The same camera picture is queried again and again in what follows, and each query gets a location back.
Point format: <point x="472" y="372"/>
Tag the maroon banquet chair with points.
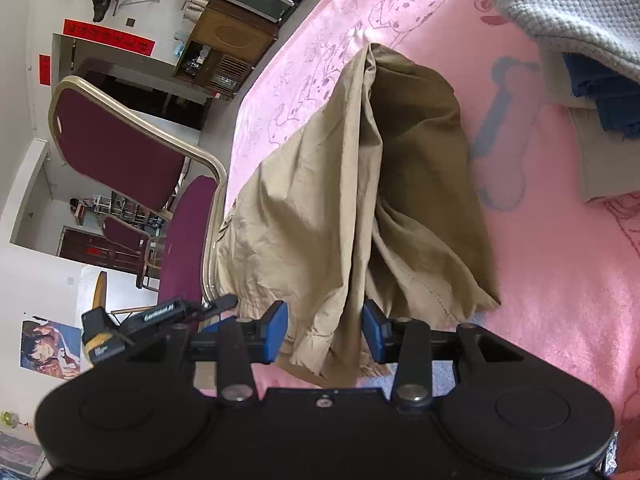
<point x="122" y="240"/>
<point x="115" y="150"/>

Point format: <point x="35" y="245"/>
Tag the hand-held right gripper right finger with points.
<point x="375" y="332"/>

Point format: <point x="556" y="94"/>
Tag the light grey knit sweater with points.
<point x="575" y="10"/>

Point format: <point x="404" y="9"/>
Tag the beige folded cloth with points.
<point x="605" y="170"/>

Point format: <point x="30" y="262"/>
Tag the small red wall banner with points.
<point x="45" y="71"/>

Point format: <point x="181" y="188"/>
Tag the wooden cabinet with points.
<point x="235" y="35"/>

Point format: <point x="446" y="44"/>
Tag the wall poster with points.
<point x="45" y="350"/>

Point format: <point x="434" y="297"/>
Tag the khaki pants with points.
<point x="325" y="185"/>

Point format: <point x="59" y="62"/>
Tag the long red door banner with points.
<point x="107" y="37"/>

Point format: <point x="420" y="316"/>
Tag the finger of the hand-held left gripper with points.
<point x="215" y="306"/>

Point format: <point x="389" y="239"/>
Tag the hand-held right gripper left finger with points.
<point x="274" y="332"/>

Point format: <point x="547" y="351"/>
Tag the blue folded cloth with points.
<point x="610" y="105"/>

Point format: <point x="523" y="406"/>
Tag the pink printed blanket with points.
<point x="550" y="285"/>

